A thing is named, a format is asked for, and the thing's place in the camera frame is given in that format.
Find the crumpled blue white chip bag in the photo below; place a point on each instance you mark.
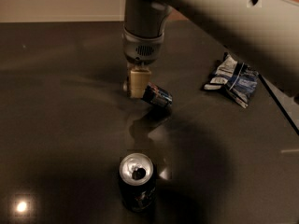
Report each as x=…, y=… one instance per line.
x=238, y=79

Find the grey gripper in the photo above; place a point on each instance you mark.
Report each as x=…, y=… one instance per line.
x=142, y=49

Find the slim blue silver redbull can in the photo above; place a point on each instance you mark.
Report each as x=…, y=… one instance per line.
x=157, y=96

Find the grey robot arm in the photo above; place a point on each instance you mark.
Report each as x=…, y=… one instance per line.
x=264, y=33

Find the dark blue soda can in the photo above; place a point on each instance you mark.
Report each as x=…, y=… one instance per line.
x=137, y=181

